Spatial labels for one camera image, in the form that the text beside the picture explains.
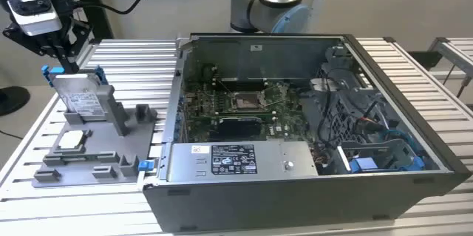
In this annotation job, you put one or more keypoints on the silver CPU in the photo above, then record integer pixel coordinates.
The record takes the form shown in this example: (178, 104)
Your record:
(73, 139)

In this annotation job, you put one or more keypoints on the black table bracket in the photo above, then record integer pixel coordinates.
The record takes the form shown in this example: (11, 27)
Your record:
(425, 58)

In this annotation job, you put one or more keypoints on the round black stand base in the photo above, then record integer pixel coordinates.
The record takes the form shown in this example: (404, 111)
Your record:
(12, 100)

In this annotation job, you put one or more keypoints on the black RAM slot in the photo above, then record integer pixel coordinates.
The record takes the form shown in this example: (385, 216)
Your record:
(240, 82)

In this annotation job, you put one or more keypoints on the open dark PC case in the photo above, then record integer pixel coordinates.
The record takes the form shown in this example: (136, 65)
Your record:
(258, 205)

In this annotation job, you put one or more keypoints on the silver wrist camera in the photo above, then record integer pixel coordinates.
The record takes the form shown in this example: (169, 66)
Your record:
(36, 17)

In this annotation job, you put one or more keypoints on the CPU socket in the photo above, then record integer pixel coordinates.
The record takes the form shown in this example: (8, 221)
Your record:
(245, 103)

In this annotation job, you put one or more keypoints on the green motherboard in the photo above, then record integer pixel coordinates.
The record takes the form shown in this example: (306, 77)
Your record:
(292, 108)

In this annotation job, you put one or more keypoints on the blue case latch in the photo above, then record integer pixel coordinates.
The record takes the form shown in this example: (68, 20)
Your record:
(144, 165)

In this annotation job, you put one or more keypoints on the expansion slot with white clips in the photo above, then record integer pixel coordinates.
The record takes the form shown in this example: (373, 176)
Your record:
(244, 113)

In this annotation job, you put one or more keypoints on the grey metal disk bay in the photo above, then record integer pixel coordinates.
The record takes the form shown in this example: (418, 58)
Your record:
(344, 125)

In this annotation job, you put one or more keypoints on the blue disk carrier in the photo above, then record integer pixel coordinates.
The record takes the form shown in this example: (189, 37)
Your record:
(364, 164)

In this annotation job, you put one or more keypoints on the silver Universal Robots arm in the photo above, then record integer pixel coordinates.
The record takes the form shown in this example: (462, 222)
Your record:
(265, 11)

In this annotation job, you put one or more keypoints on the blue plastic tab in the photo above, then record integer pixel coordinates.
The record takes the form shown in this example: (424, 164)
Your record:
(418, 163)

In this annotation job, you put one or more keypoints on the black graphics card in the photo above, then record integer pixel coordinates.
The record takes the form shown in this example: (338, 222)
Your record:
(237, 129)

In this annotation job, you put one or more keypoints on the grey power supply unit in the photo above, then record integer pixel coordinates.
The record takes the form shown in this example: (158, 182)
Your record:
(184, 164)

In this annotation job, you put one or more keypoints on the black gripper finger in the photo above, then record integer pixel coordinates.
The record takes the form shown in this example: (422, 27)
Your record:
(25, 40)
(81, 36)

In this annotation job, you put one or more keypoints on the grey plastic disk bracket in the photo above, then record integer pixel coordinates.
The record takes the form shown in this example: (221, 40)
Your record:
(392, 147)

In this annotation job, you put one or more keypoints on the grey parts rack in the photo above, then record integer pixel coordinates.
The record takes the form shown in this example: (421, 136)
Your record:
(103, 141)

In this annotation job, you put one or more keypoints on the thin metal locking lever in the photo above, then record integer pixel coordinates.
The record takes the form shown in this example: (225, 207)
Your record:
(225, 86)

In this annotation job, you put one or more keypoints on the black upright post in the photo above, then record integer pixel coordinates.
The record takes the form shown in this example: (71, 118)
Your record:
(97, 20)

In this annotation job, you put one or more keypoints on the metal slat side table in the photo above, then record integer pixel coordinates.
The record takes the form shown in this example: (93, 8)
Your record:
(458, 53)

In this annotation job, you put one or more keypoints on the hard disk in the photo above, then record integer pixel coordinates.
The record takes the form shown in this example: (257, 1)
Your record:
(79, 94)

